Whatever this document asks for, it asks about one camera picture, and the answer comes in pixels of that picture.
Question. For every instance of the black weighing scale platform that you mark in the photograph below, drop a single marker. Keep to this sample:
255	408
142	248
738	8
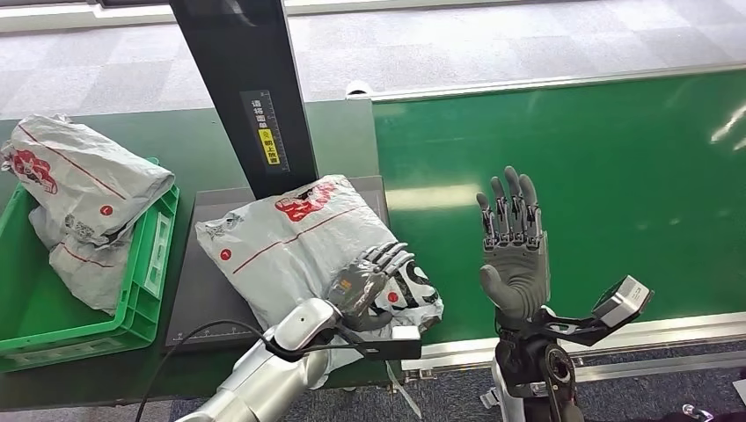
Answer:
204	291

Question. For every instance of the thin aluminium conveyor rail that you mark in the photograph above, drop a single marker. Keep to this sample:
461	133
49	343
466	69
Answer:
524	82

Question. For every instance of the white flat object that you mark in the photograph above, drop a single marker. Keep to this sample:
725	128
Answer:
740	391

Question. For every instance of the white roller end cap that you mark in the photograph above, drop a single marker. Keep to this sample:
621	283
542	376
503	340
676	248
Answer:
359	88

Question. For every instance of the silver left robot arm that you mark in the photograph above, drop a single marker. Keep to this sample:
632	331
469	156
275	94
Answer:
262	384

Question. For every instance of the green plastic basket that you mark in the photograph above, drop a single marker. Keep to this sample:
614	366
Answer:
35	314

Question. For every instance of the black scale column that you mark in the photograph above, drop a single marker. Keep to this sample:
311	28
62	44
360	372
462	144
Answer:
250	58

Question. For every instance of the black ruler label yellow sticker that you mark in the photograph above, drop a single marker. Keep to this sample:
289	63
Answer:
266	134

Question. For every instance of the small shiny metal object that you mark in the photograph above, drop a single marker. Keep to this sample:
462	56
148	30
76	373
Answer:
696	412

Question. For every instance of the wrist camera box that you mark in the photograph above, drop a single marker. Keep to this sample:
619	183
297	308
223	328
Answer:
623	300
402	343

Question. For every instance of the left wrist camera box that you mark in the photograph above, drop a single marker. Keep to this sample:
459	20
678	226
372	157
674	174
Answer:
402	343

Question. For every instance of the green conveyor belt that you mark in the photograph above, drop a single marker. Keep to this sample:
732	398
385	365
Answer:
612	175

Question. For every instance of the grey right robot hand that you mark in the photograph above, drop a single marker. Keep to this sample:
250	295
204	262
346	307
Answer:
519	268

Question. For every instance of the grey package with black print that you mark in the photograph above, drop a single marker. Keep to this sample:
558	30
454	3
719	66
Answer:
285	250

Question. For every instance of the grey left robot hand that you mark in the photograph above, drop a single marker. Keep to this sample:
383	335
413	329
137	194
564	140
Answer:
358	285

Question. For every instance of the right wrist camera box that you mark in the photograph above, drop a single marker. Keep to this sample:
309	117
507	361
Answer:
623	300

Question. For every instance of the grey package with red cartoon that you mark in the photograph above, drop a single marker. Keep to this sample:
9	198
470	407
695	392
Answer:
78	175

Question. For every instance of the wide aluminium conveyor rail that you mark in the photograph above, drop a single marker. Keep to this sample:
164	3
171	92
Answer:
670	335

